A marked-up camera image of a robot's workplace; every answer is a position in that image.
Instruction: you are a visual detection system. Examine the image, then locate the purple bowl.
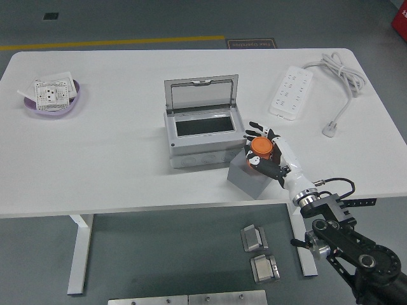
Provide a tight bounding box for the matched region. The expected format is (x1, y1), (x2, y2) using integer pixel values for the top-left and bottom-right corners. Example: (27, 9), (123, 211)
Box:
(24, 79), (82, 120)

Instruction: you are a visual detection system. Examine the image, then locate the dark floor sign with text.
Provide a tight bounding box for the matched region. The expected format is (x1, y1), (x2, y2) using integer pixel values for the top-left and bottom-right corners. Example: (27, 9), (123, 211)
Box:
(225, 38), (277, 50)

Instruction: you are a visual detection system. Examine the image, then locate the red object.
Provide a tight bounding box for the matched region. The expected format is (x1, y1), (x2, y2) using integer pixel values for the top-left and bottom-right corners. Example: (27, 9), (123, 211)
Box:
(390, 6), (407, 34)

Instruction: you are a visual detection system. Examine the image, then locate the black table control panel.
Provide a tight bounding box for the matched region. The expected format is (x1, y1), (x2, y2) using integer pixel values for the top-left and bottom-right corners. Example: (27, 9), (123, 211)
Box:
(342, 198), (378, 207)

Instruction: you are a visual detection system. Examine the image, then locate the white socket module with holes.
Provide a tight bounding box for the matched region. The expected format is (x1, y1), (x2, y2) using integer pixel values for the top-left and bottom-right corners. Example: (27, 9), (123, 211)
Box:
(33, 79), (71, 112)

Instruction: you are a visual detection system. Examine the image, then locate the metal base plate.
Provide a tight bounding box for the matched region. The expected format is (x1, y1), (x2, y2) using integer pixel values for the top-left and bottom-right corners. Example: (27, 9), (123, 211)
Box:
(188, 289), (268, 305)
(107, 295), (190, 305)

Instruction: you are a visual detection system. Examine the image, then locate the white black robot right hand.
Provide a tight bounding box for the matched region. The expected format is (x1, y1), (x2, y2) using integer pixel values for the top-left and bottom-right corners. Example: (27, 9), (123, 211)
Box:
(243, 120), (319, 200)

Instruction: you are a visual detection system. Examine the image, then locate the white power strip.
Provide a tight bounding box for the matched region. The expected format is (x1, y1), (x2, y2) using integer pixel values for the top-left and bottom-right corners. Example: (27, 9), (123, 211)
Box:
(269, 65), (314, 122)

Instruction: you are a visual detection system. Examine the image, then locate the white switch plate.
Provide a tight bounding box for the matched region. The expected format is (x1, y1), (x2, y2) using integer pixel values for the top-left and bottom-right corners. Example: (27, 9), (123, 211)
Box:
(34, 71), (79, 99)

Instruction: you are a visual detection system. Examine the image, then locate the white power cord with plug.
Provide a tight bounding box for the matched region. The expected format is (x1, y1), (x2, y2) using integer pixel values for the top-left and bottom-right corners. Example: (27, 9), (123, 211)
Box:
(301, 52), (368, 139)

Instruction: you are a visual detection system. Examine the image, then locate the small metal block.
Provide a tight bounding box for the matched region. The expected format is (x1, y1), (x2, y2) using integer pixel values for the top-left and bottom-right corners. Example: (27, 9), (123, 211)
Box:
(240, 224), (270, 253)
(250, 254), (282, 283)

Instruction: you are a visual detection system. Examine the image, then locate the grey cube with round recess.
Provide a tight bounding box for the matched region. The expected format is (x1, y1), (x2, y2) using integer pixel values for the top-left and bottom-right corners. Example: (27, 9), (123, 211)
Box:
(226, 151), (272, 200)

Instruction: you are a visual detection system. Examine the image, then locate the white table leg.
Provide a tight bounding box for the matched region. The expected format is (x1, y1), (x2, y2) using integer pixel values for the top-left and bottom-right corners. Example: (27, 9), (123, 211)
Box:
(286, 203), (319, 277)
(66, 214), (95, 295)

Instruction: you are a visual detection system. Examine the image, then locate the grey electrical box clear lid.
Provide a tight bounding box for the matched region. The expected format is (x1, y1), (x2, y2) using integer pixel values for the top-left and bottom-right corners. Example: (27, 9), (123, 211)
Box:
(163, 74), (249, 169)

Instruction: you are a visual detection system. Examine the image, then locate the white flat plate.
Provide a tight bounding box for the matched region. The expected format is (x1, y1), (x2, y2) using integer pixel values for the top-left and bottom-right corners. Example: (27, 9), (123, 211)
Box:
(17, 88), (36, 104)

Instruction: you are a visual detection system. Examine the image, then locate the orange cylinder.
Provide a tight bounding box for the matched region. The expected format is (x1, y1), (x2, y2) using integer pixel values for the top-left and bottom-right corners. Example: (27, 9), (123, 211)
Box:
(249, 136), (275, 160)

